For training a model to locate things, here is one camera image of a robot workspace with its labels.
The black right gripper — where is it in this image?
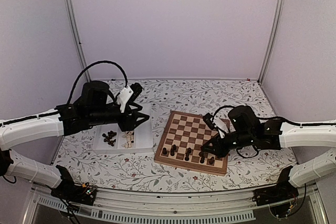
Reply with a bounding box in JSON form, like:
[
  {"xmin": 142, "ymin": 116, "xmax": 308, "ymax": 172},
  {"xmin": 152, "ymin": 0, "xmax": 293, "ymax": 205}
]
[{"xmin": 201, "ymin": 131, "xmax": 254, "ymax": 158}]

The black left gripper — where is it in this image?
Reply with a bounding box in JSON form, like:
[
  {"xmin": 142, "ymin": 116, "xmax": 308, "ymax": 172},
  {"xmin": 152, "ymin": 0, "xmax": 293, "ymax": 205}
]
[{"xmin": 88, "ymin": 103, "xmax": 150, "ymax": 132}]

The wooden chess board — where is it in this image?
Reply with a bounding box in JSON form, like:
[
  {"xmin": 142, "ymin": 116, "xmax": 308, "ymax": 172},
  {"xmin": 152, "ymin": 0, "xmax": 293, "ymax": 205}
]
[{"xmin": 154, "ymin": 111, "xmax": 227, "ymax": 176}]

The white plastic compartment tray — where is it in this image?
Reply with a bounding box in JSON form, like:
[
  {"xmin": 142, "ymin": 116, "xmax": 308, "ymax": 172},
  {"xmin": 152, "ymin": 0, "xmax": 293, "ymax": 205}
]
[{"xmin": 92, "ymin": 119, "xmax": 154, "ymax": 155}]

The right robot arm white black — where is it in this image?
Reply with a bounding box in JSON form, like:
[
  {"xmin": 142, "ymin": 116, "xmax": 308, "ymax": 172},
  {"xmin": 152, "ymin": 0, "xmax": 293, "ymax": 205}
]
[{"xmin": 201, "ymin": 105, "xmax": 335, "ymax": 201}]

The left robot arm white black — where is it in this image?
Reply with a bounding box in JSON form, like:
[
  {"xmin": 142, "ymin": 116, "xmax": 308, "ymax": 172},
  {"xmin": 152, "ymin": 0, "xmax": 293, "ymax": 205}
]
[{"xmin": 1, "ymin": 81, "xmax": 149, "ymax": 200}]

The pile of light chess pieces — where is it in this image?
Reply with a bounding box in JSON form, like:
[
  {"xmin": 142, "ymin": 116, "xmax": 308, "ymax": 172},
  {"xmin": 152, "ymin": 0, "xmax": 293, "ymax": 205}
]
[{"xmin": 121, "ymin": 131, "xmax": 134, "ymax": 148}]

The pile of dark chess pieces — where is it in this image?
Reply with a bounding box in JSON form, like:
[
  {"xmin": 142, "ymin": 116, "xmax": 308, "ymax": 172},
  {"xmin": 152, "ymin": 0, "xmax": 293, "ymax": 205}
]
[{"xmin": 102, "ymin": 131, "xmax": 117, "ymax": 147}]

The floral patterned table cloth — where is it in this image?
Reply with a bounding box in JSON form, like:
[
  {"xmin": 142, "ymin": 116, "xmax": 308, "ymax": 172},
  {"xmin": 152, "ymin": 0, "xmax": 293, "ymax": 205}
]
[{"xmin": 54, "ymin": 80, "xmax": 297, "ymax": 193}]

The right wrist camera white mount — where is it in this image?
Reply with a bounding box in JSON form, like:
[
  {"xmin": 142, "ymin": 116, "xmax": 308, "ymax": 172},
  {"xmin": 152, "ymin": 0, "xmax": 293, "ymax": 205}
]
[{"xmin": 203, "ymin": 113, "xmax": 229, "ymax": 138}]

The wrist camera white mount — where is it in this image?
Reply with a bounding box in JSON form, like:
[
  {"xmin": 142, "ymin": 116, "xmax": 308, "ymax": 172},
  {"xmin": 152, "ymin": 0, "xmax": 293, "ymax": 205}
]
[
  {"xmin": 203, "ymin": 113, "xmax": 229, "ymax": 138},
  {"xmin": 117, "ymin": 82, "xmax": 143, "ymax": 113}
]

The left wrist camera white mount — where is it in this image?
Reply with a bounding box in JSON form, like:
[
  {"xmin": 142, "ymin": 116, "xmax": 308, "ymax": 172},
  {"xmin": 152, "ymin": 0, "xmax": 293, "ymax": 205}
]
[{"xmin": 117, "ymin": 82, "xmax": 143, "ymax": 113}]

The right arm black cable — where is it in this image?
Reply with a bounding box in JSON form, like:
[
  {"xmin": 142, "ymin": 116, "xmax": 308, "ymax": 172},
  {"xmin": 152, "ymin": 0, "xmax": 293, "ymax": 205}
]
[{"xmin": 212, "ymin": 104, "xmax": 300, "ymax": 159}]

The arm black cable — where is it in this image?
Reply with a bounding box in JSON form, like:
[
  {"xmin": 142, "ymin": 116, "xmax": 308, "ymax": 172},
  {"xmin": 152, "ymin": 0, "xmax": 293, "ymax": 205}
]
[
  {"xmin": 67, "ymin": 60, "xmax": 129, "ymax": 104},
  {"xmin": 212, "ymin": 104, "xmax": 300, "ymax": 159}
]

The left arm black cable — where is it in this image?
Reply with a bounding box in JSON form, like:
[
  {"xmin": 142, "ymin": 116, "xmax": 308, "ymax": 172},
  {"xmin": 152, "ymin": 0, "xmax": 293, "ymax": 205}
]
[{"xmin": 67, "ymin": 60, "xmax": 129, "ymax": 104}]

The left aluminium frame post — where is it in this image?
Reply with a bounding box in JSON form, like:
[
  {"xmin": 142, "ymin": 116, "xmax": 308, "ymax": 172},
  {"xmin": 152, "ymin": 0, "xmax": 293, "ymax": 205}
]
[{"xmin": 64, "ymin": 0, "xmax": 87, "ymax": 70}]

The aluminium frame post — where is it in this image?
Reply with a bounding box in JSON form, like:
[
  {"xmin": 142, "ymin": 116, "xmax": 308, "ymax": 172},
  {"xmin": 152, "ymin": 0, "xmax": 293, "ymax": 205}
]
[
  {"xmin": 64, "ymin": 0, "xmax": 87, "ymax": 70},
  {"xmin": 258, "ymin": 0, "xmax": 285, "ymax": 86}
]

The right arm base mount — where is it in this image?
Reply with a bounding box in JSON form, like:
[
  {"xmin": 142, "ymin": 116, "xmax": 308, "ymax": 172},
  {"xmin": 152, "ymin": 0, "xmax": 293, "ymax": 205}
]
[{"xmin": 252, "ymin": 166, "xmax": 299, "ymax": 218}]

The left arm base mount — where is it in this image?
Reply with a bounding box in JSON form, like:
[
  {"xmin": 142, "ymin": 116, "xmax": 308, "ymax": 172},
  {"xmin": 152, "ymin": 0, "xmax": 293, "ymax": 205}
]
[{"xmin": 51, "ymin": 165, "xmax": 97, "ymax": 206}]

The front aluminium rail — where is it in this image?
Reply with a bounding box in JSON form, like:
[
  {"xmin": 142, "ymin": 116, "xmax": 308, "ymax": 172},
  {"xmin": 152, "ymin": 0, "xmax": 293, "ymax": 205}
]
[{"xmin": 23, "ymin": 184, "xmax": 329, "ymax": 223}]

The right aluminium frame post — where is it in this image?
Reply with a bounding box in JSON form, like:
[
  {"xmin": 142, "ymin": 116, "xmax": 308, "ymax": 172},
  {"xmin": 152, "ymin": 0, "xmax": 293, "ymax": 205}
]
[{"xmin": 258, "ymin": 0, "xmax": 285, "ymax": 86}]

